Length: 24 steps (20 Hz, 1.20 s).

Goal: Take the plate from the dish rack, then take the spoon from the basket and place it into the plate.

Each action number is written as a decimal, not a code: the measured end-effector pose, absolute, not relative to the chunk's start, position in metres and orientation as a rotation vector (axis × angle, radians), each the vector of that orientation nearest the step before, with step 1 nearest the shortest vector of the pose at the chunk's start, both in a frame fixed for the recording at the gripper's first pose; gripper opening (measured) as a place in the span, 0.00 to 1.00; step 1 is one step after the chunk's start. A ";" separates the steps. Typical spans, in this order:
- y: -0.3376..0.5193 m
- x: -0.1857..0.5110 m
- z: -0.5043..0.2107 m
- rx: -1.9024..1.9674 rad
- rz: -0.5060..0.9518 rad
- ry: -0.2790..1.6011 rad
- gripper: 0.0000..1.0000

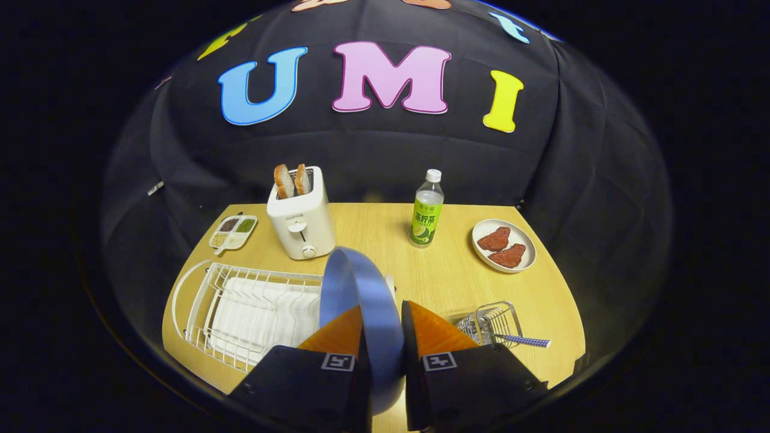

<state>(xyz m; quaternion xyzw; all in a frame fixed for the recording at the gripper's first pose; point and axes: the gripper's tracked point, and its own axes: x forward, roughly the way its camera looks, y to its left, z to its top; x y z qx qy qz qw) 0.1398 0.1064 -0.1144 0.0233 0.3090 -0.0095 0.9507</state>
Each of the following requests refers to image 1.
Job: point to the small white tag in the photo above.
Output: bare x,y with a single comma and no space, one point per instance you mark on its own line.
155,189

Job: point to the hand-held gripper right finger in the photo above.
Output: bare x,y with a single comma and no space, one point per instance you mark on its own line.
469,385

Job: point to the white toaster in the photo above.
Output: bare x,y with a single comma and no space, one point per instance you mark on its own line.
304,225

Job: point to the black backdrop cloth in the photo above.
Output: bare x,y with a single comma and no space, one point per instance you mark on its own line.
361,150

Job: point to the small white plate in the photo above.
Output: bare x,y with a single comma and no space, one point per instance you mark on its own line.
526,243

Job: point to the red meat piece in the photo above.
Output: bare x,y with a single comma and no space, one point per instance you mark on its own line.
508,256
494,239

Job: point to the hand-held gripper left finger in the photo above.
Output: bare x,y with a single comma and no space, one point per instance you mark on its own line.
289,385

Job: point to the green label drink bottle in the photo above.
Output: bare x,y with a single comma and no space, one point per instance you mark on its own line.
426,219

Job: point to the blue plate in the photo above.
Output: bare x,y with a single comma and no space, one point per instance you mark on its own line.
367,300

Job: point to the toast bread slice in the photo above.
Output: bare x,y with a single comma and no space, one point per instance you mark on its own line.
284,182
302,179

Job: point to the divided seasoning dish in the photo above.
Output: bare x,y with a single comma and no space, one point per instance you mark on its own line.
233,233

